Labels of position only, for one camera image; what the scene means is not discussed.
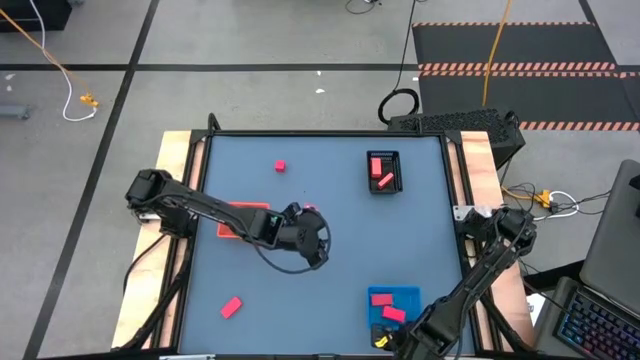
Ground white paper sheet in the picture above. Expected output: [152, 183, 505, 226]
[524, 293, 547, 327]

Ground black plastic bin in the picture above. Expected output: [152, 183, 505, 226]
[366, 149, 404, 195]

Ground yellow cable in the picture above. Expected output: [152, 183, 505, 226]
[0, 7, 92, 101]
[481, 0, 514, 108]

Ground blue plastic bin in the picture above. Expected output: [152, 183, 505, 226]
[367, 284, 423, 331]

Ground black cable loop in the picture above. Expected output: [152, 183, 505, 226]
[344, 0, 382, 15]

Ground wooden side board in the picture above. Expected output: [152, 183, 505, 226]
[110, 130, 206, 350]
[447, 130, 536, 351]

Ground black perforated computer case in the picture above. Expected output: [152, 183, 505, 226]
[387, 107, 527, 170]

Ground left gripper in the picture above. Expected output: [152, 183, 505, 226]
[277, 201, 332, 269]

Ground black box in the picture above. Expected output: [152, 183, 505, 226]
[0, 0, 72, 33]

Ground white cable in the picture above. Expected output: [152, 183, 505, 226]
[27, 0, 99, 123]

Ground black coiled cable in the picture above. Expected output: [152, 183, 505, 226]
[377, 0, 422, 126]

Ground grey floor object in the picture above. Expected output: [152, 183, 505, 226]
[0, 104, 32, 121]

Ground grey laptop with lit keyboard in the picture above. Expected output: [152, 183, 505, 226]
[532, 159, 640, 360]

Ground black striped floor mat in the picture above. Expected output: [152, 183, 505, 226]
[411, 21, 640, 133]

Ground orange plastic bin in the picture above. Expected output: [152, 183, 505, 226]
[216, 201, 272, 240]

